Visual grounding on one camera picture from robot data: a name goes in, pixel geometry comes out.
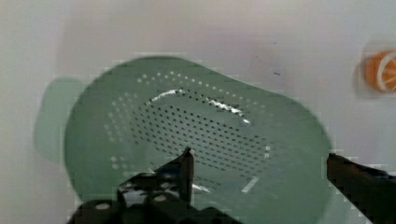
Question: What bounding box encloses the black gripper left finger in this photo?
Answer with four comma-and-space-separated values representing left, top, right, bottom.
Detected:
66, 147, 242, 224

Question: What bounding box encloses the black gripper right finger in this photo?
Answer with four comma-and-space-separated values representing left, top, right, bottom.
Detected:
326, 153, 396, 224

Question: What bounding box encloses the green plastic strainer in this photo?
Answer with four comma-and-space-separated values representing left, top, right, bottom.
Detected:
34, 56, 331, 224

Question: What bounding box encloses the orange slice toy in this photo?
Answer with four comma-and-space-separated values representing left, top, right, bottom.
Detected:
365, 50, 396, 93

